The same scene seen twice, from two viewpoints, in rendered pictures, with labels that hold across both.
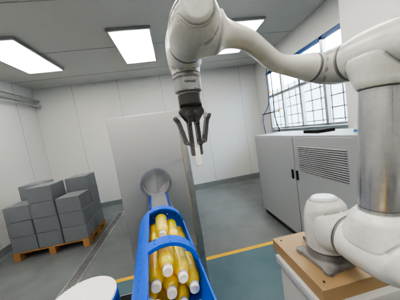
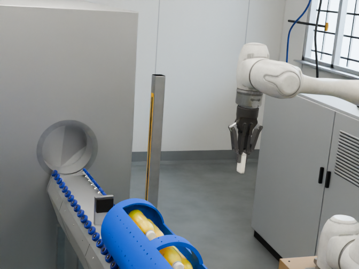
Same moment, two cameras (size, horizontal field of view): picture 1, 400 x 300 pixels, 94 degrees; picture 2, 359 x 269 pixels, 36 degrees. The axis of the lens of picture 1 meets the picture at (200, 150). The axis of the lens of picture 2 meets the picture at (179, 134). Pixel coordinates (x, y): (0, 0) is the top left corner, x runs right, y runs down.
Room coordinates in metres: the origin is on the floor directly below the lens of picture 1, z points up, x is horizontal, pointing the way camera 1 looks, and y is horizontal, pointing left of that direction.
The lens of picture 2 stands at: (-1.17, 0.58, 2.16)
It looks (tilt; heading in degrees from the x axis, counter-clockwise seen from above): 15 degrees down; 349
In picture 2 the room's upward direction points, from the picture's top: 4 degrees clockwise
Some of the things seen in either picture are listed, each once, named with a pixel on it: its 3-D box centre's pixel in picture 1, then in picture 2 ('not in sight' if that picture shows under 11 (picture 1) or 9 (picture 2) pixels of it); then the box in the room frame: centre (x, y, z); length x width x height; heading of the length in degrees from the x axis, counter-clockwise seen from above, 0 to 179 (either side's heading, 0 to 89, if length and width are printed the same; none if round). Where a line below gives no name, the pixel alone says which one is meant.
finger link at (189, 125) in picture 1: (190, 129); (241, 137); (0.62, 0.02, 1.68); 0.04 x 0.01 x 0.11; 15
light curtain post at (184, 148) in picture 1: (195, 214); (149, 219); (1.83, 0.15, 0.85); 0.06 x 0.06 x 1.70; 14
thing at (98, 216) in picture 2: not in sight; (103, 210); (1.60, 0.43, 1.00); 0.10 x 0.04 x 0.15; 104
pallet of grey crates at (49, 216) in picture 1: (59, 211); not in sight; (3.47, 2.81, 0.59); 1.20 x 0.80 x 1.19; 98
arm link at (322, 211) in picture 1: (327, 221); (341, 243); (0.74, -0.48, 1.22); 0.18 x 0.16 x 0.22; 11
